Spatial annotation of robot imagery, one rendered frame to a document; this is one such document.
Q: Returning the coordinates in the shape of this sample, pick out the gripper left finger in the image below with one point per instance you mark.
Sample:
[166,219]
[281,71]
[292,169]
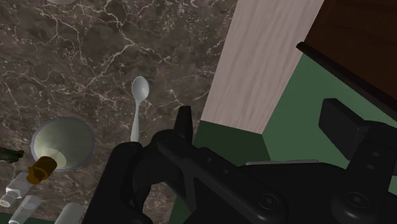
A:
[198,173]

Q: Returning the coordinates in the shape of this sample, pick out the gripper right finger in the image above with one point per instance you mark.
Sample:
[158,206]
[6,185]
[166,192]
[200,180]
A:
[369,161]

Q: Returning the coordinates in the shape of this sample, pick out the white spoon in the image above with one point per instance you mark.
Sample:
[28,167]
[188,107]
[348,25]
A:
[140,90]

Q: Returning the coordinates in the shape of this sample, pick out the light wood cabinet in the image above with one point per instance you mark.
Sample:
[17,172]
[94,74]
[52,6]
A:
[254,68]

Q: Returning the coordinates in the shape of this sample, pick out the dark brown wood furniture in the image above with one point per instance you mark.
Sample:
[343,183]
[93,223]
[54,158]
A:
[356,34]

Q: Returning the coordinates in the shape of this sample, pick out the white cylinder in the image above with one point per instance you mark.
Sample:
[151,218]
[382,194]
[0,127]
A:
[70,214]

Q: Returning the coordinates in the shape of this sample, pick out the pale bowl with lavender rim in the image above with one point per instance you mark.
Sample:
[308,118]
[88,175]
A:
[66,139]

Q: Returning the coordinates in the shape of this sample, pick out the brown cylinder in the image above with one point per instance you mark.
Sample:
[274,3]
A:
[42,170]

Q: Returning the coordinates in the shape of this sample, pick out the white shaker with perforated top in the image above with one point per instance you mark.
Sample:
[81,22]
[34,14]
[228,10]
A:
[19,186]

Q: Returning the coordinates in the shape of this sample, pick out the dark green object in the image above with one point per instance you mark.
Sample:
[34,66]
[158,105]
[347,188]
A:
[10,154]

